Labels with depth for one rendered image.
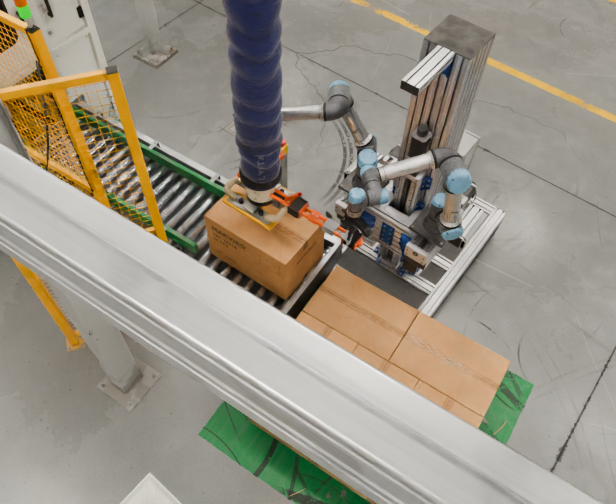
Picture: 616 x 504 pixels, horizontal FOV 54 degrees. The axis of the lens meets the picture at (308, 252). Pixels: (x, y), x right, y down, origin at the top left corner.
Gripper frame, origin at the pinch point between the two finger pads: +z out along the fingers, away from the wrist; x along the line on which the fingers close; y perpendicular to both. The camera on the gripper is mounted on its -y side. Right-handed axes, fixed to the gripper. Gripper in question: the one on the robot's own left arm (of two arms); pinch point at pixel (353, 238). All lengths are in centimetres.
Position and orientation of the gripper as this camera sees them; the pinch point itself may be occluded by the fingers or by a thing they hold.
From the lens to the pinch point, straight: 309.8
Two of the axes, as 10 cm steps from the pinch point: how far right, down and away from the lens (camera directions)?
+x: -6.0, 6.5, -4.7
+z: -0.3, 5.7, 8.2
